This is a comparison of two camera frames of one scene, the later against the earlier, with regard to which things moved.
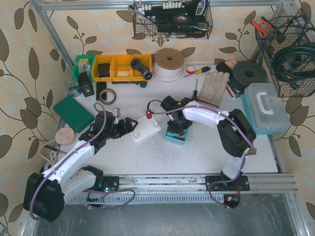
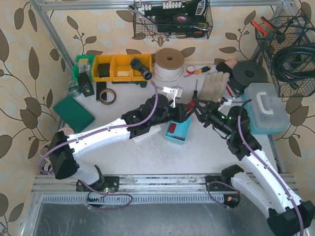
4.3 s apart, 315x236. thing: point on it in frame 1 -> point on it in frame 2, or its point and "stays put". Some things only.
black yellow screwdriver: x=195 y=95 stays put
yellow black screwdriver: x=203 y=70 stays put
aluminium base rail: x=184 y=190 stays put
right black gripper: x=179 y=123 -> x=205 y=116
